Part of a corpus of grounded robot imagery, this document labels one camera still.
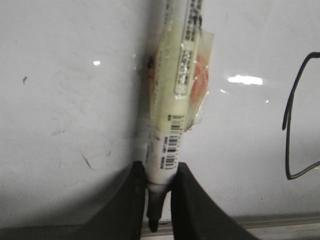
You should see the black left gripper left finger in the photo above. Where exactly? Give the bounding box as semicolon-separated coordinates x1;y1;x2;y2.
0;161;146;240

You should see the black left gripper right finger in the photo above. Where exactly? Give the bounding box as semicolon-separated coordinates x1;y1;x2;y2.
170;162;257;240

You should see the red round magnet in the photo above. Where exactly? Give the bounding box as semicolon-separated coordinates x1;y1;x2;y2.
190;53;209;107

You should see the white whiteboard marker pen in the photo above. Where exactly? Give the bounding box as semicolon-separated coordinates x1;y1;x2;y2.
145;0;203;233

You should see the large white whiteboard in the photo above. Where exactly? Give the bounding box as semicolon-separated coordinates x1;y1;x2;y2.
0;0;320;240

